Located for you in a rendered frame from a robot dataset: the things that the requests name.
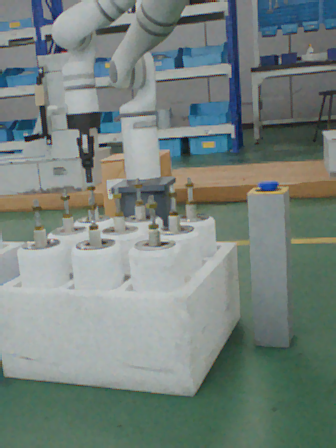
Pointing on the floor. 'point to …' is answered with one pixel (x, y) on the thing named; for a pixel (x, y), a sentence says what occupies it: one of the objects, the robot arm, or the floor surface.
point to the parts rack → (225, 10)
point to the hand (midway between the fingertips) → (89, 176)
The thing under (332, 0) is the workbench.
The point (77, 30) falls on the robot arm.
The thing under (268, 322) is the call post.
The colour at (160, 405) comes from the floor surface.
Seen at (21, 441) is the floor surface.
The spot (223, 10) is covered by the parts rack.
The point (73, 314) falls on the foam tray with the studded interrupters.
